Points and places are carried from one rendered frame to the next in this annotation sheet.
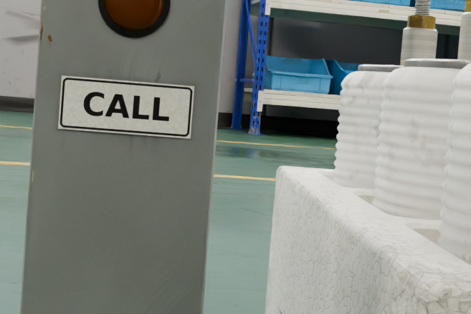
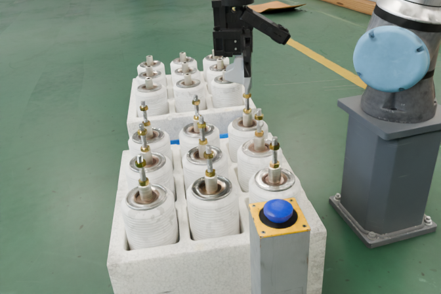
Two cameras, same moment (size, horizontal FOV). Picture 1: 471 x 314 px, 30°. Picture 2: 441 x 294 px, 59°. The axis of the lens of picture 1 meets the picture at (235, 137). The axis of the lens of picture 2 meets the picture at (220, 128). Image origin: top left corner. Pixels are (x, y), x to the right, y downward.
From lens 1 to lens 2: 79 cm
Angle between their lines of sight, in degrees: 91
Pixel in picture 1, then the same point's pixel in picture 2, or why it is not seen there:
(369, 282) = not seen: hidden behind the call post
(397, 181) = (228, 226)
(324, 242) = (236, 252)
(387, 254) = not seen: hidden behind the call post
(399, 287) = (312, 236)
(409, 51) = (149, 192)
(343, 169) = (159, 239)
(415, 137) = (231, 214)
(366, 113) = (166, 219)
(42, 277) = not seen: outside the picture
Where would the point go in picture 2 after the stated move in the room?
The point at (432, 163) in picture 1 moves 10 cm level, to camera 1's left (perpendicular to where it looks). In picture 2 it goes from (235, 216) to (241, 256)
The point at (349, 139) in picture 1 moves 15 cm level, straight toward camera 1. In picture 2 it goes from (161, 231) to (246, 230)
